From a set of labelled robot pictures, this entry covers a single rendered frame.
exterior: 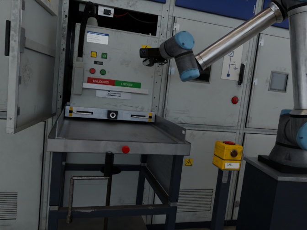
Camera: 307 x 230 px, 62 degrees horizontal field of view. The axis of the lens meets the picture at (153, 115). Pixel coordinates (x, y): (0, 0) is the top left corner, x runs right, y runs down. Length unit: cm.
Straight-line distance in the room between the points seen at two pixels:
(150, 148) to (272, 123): 138
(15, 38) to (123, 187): 122
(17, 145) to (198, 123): 124
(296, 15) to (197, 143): 111
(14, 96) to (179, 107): 112
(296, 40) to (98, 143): 94
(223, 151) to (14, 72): 87
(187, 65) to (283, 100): 132
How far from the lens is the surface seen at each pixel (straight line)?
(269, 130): 234
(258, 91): 220
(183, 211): 214
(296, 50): 128
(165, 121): 145
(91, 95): 156
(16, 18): 118
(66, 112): 155
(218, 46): 134
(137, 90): 155
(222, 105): 202
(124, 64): 158
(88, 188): 190
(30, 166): 184
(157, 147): 115
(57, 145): 110
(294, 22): 129
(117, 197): 195
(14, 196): 192
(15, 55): 116
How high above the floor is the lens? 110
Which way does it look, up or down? 7 degrees down
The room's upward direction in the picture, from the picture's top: 6 degrees clockwise
